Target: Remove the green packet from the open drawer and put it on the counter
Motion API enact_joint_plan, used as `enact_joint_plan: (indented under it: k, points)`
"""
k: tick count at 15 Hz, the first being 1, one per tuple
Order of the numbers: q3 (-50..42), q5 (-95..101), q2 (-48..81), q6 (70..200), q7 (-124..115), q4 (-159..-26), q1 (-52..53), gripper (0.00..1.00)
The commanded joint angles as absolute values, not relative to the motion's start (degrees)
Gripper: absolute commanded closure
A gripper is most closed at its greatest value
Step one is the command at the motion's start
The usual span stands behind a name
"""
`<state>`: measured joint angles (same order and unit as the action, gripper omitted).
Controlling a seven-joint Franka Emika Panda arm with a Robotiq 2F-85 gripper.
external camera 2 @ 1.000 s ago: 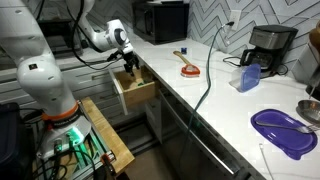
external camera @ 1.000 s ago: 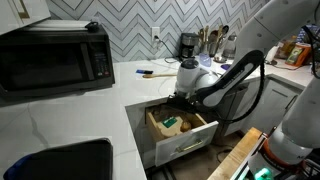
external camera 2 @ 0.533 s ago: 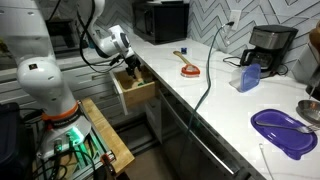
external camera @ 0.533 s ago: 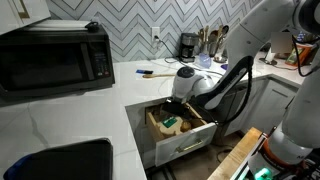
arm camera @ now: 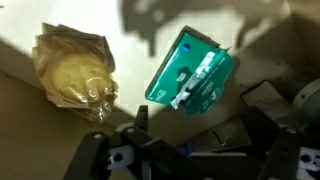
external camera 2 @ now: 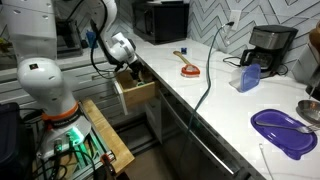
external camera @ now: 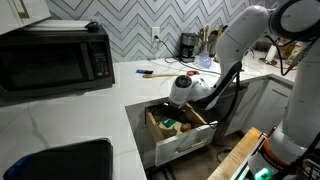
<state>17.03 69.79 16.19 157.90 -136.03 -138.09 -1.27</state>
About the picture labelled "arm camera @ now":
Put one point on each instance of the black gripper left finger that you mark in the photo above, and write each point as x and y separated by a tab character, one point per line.
142	118

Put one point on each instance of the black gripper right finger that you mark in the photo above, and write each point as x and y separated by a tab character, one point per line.
263	126

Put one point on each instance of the green snack packet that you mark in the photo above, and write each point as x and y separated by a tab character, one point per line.
186	66

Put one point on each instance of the bread in clear wrapper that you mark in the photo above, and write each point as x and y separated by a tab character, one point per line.
76	73

